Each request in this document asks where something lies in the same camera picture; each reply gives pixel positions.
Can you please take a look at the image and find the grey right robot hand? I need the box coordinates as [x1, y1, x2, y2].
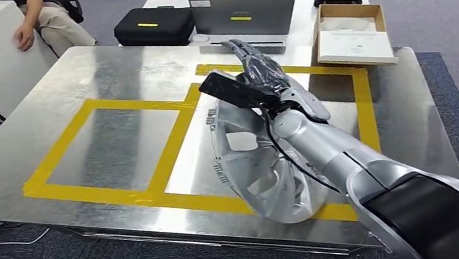
[220, 33, 295, 104]

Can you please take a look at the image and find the person's hand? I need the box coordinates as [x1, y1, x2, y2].
[12, 21, 38, 53]

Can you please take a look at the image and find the silver wheel hubcap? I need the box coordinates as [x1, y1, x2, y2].
[205, 86, 350, 231]

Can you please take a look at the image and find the stainless steel workbench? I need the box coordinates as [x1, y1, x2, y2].
[0, 9, 459, 259]

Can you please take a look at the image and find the grey laptop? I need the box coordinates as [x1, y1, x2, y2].
[183, 0, 304, 63]

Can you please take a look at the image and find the white table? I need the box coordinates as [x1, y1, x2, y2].
[142, 0, 376, 72]

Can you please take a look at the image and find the round white puck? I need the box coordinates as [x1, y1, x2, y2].
[191, 32, 211, 45]

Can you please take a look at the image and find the flat white box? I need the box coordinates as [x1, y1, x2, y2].
[314, 23, 400, 73]

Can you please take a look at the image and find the open cardboard box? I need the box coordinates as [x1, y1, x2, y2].
[307, 0, 400, 73]

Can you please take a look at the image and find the yellow tape double rectangle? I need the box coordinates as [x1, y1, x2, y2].
[12, 47, 389, 253]

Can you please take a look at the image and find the black carry case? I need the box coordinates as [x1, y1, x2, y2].
[111, 3, 197, 54]

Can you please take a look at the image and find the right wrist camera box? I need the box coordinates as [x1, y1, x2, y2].
[197, 65, 284, 116]

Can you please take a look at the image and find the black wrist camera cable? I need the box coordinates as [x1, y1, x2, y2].
[260, 99, 342, 201]

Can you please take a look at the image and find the white power cable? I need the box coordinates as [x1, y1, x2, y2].
[0, 216, 52, 250]

